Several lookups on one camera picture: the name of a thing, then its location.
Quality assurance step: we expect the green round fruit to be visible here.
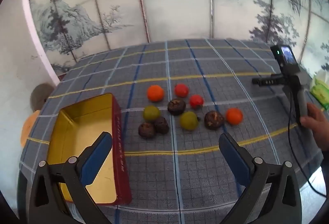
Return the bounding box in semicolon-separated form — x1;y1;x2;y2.
179;111;199;130
142;105;161;122

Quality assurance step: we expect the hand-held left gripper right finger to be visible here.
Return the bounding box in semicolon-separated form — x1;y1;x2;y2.
218;133;302;224

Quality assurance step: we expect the orange round stool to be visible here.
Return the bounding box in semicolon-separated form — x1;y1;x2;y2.
21;110;42;147

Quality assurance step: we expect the red tin box gold inside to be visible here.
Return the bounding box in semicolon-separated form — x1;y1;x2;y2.
47;93;133;206

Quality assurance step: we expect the person's right hand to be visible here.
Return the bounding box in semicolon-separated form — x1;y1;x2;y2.
300;103;329;152

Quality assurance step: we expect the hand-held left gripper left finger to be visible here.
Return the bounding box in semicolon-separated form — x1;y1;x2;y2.
28;132;114;224

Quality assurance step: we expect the grey plaid tablecloth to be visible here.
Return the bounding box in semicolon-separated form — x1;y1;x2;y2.
19;38;324;224

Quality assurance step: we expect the painted landscape folding screen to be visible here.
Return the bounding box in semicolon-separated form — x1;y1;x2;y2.
27;0;329;78

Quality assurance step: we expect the red tomato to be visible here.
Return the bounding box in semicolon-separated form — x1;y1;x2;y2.
174;83;189;98
189;95;204;109

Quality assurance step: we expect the orange mandarin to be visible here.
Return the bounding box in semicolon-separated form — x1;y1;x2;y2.
147;85;165;102
225;107;243;125

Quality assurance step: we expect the grey round object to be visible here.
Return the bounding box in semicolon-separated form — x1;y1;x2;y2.
30;83;55;113

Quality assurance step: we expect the green tissue packet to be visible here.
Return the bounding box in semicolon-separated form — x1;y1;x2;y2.
310;70;329;111

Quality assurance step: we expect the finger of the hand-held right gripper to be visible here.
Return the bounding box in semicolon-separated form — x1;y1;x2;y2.
251;74;284;86

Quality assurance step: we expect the black cable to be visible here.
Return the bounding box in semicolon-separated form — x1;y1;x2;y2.
286;96;328;197

